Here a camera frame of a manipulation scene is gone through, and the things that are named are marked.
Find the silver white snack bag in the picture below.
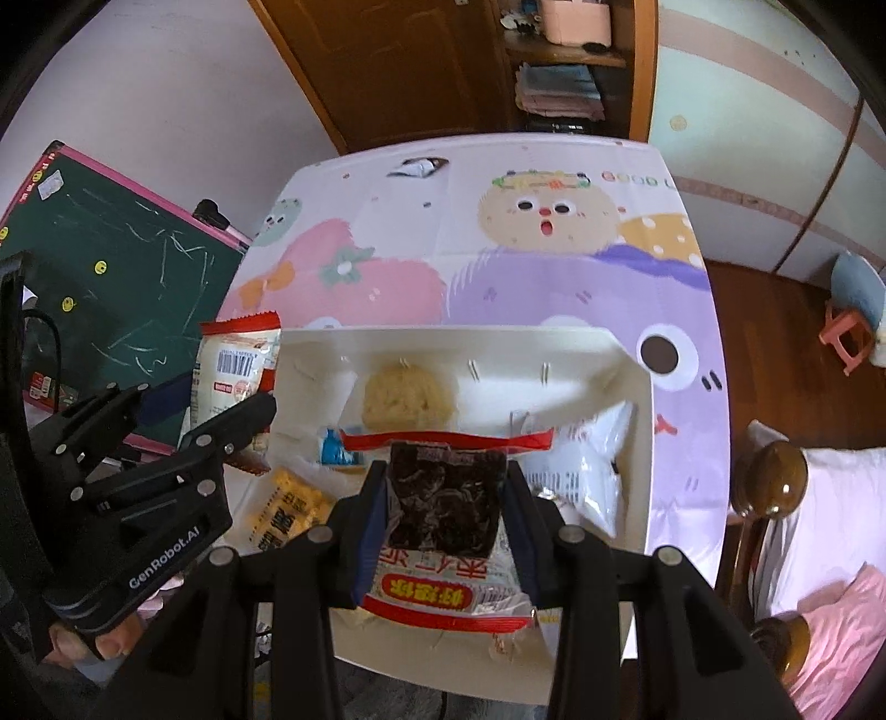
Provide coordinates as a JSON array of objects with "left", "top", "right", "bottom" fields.
[{"left": 518, "top": 400, "right": 635, "bottom": 540}]

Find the red white date snack bag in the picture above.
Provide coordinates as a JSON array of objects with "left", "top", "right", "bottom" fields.
[{"left": 341, "top": 429, "right": 554, "bottom": 635}]

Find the orange white snack packet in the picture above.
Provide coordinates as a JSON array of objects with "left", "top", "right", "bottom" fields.
[{"left": 189, "top": 312, "right": 281, "bottom": 476}]

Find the orange pastry pack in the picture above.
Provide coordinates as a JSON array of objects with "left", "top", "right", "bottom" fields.
[{"left": 228, "top": 468, "right": 333, "bottom": 552}]

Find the dark brown snack packet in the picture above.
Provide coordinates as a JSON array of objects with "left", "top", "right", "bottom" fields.
[{"left": 386, "top": 443, "right": 508, "bottom": 559}]

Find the small blue snack packet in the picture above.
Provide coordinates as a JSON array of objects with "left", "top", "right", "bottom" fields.
[{"left": 318, "top": 428, "right": 365, "bottom": 470}]

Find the yellow cake pack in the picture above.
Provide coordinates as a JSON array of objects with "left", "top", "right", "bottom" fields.
[{"left": 360, "top": 364, "right": 456, "bottom": 432}]

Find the white plastic tray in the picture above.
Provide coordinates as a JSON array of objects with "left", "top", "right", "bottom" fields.
[{"left": 267, "top": 327, "right": 655, "bottom": 705}]

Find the wooden bedpost knob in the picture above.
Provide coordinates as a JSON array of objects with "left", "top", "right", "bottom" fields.
[{"left": 743, "top": 441, "right": 808, "bottom": 519}]

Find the cartoon printed tablecloth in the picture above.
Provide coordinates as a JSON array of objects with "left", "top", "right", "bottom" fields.
[{"left": 221, "top": 133, "right": 730, "bottom": 578}]

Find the white pillow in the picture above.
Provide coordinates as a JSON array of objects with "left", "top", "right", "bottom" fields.
[{"left": 749, "top": 447, "right": 884, "bottom": 620}]

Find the pink quilt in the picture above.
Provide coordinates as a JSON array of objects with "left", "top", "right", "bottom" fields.
[{"left": 789, "top": 564, "right": 884, "bottom": 718}]

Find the pink plastic stool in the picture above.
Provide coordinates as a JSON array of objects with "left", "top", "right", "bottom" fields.
[{"left": 818, "top": 301, "right": 875, "bottom": 377}]

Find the brown wooden door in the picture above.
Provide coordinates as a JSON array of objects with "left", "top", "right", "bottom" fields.
[{"left": 251, "top": 0, "right": 515, "bottom": 153}]

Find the folded towels stack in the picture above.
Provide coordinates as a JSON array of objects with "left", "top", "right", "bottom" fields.
[{"left": 515, "top": 63, "right": 605, "bottom": 121}]

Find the wooden shelf unit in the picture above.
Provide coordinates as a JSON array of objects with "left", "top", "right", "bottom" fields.
[{"left": 488, "top": 2, "right": 660, "bottom": 142}]

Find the pastel wardrobe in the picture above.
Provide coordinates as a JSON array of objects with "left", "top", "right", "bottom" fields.
[{"left": 649, "top": 0, "right": 884, "bottom": 285}]

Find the pink basket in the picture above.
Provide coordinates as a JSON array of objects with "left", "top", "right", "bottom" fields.
[{"left": 540, "top": 0, "right": 611, "bottom": 48}]

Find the green chalkboard pink frame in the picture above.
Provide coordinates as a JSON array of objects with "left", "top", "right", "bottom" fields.
[{"left": 2, "top": 141, "right": 248, "bottom": 419}]

